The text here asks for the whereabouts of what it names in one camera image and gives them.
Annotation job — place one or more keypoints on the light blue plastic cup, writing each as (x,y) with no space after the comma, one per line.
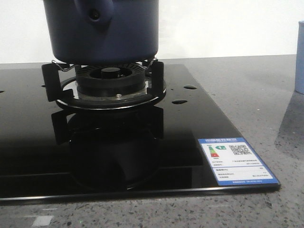
(299,71)

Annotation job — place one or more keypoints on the black metal pot support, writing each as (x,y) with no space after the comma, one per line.
(61,86)

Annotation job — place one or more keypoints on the dark blue cooking pot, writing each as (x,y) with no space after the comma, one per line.
(92,32)

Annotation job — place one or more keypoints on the black round gas burner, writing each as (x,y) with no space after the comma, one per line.
(110,80)

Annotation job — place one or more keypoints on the blue energy label sticker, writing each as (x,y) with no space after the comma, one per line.
(234,162)

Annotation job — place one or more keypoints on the black glass stove top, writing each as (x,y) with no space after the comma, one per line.
(49,153)

